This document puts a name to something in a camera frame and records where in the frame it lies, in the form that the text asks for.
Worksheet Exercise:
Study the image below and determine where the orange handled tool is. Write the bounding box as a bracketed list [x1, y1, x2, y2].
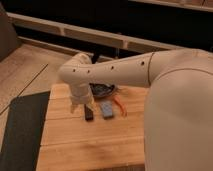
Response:
[113, 96, 127, 116]

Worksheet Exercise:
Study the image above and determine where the dark grey floor mat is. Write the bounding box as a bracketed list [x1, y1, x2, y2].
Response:
[0, 91, 50, 171]

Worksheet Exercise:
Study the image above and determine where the white shelf rail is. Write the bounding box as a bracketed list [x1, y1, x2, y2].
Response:
[7, 12, 183, 53]

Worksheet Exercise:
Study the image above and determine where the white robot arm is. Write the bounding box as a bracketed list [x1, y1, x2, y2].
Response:
[59, 48, 213, 171]

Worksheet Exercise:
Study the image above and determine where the black rectangular block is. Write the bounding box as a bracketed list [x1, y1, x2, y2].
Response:
[84, 105, 94, 121]

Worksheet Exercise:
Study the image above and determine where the blue grey sponge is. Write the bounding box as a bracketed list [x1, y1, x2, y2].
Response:
[100, 101, 114, 118]

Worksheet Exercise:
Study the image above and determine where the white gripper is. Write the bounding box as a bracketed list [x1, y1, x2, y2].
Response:
[69, 83, 92, 114]

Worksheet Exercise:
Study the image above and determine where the dark ceramic bowl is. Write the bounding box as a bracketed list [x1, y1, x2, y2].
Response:
[90, 84, 116, 98]

